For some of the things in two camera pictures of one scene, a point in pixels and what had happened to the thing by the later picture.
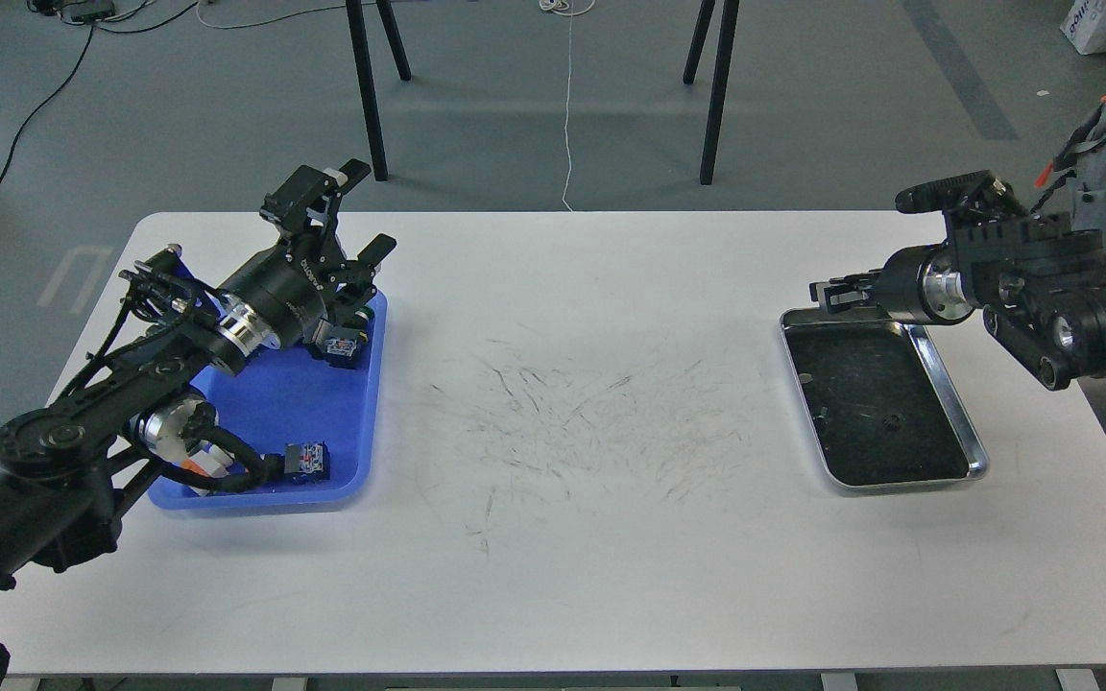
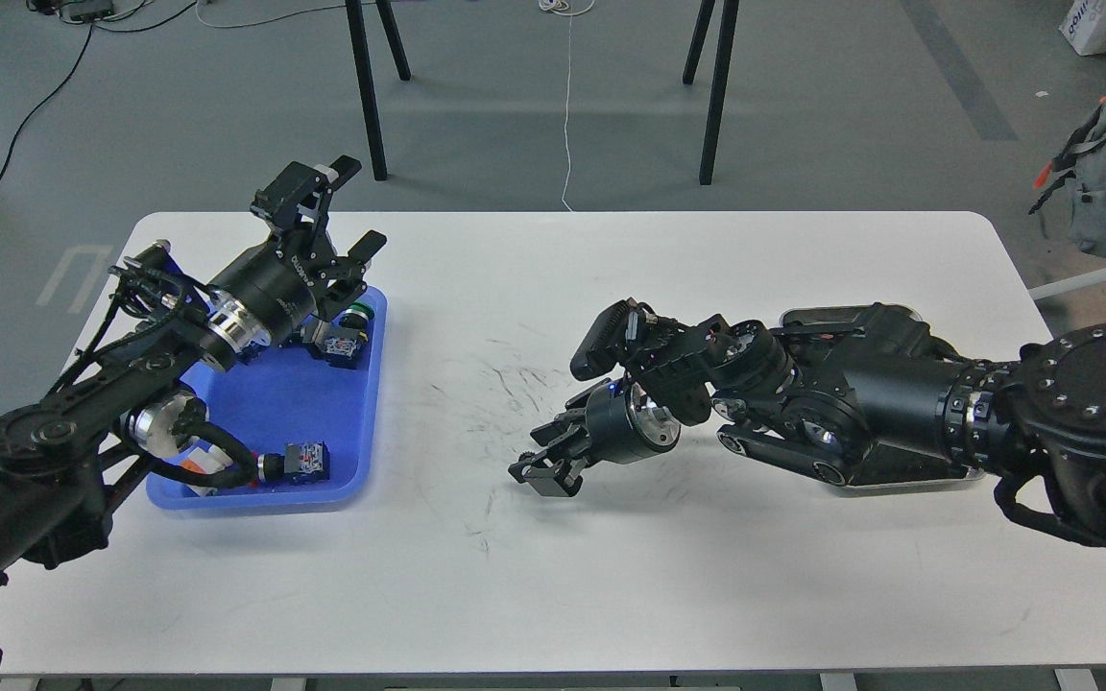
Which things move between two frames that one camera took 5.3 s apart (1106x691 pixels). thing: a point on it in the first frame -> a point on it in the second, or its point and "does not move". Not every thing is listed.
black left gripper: [307, 281] does not move
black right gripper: [921, 285] -> [620, 425]
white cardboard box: [1093, 26] does not move
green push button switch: [337, 344] does not move
